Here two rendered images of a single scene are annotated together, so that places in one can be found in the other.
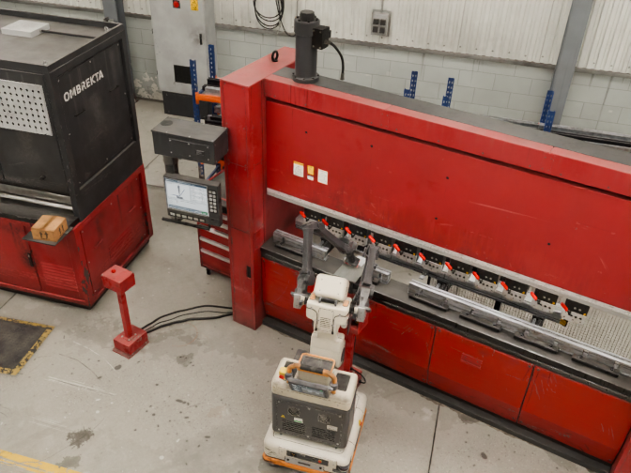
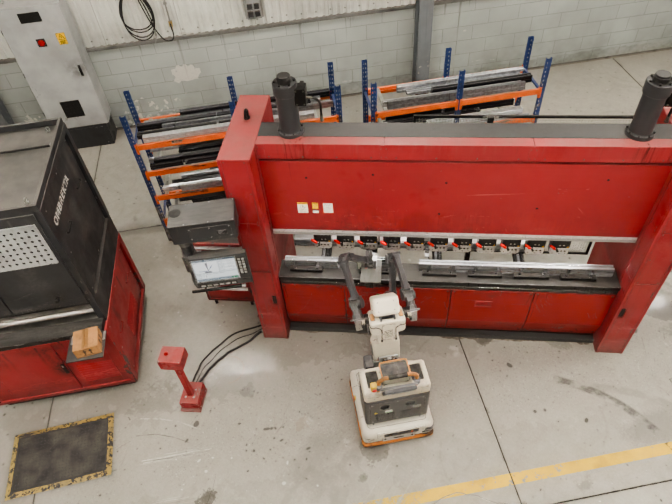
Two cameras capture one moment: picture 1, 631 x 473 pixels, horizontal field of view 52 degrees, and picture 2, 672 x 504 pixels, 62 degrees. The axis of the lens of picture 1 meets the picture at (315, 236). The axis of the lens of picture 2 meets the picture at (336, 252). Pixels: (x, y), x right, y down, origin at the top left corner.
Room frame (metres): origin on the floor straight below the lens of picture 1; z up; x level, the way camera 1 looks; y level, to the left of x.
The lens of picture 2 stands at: (0.95, 1.10, 4.81)
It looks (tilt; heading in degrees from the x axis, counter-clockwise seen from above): 48 degrees down; 340
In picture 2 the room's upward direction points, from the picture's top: 5 degrees counter-clockwise
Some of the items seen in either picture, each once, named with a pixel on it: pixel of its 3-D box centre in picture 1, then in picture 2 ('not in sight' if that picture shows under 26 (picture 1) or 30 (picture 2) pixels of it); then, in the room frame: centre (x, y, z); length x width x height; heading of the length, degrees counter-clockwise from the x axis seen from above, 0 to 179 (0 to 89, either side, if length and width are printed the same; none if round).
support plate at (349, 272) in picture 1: (351, 269); (371, 270); (3.86, -0.29, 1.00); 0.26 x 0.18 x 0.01; 151
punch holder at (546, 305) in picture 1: (546, 297); (534, 243); (3.32, -1.56, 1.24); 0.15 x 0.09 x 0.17; 61
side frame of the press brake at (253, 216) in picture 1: (269, 196); (266, 229); (4.62, 0.41, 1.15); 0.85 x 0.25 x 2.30; 151
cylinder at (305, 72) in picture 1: (316, 47); (297, 102); (4.36, 0.04, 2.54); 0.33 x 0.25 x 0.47; 61
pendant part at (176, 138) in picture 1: (193, 179); (212, 250); (4.22, 0.94, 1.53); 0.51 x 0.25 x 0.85; 73
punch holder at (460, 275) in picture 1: (460, 267); (462, 242); (3.61, -1.04, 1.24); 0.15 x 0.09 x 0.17; 61
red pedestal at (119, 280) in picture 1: (124, 310); (182, 377); (3.94, 1.55, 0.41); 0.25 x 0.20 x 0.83; 151
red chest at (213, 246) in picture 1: (234, 230); (229, 260); (5.03, 0.78, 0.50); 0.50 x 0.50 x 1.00; 61
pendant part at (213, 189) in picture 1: (194, 197); (221, 266); (4.13, 0.92, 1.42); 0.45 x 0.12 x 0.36; 73
